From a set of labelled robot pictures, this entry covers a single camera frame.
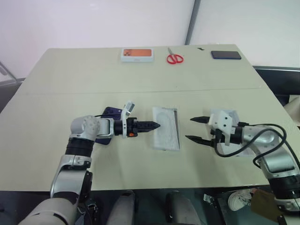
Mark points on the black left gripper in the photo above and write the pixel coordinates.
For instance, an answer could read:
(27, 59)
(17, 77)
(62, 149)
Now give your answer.
(132, 127)

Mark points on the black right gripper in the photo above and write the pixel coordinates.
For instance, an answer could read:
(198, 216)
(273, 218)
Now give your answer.
(216, 137)

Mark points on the dark blue smartphone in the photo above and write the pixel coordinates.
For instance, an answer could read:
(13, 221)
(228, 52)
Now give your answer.
(112, 112)

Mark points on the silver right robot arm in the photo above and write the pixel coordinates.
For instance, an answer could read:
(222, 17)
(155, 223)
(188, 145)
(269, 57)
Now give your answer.
(257, 136)

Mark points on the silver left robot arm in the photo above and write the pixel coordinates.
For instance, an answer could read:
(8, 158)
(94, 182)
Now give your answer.
(84, 125)

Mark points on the white box with orange phone print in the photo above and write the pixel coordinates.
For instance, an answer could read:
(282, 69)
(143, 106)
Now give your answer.
(138, 53)

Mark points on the dark blue phone with black screen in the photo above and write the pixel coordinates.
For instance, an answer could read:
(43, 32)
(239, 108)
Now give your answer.
(226, 55)

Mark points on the silver metal latch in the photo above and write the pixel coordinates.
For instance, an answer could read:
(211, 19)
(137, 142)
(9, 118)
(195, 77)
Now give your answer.
(209, 199)

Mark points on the white sneaker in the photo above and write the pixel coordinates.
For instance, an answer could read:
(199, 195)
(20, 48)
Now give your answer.
(239, 199)

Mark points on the grey rounded shape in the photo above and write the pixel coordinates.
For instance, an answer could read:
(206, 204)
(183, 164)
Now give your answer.
(180, 208)
(123, 208)

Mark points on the small black scrap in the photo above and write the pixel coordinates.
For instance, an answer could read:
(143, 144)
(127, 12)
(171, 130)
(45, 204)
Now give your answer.
(200, 49)

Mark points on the person's bare lower leg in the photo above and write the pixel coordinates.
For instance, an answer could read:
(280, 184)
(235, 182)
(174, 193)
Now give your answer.
(261, 201)

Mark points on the black side table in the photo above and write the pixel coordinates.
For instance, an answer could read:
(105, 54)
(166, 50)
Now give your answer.
(281, 79)

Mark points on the grey metal pole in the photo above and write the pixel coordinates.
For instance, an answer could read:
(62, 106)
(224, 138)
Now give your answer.
(192, 21)

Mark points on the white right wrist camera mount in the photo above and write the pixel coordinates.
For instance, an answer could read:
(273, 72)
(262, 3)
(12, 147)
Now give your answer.
(222, 122)

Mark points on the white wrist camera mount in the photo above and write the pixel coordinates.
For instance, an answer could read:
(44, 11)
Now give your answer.
(222, 122)
(128, 108)

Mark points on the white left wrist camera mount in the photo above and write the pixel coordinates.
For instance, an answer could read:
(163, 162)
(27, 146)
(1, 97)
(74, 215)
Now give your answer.
(128, 108)

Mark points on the grey metal frame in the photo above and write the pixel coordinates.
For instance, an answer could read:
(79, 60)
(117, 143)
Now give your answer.
(11, 82)

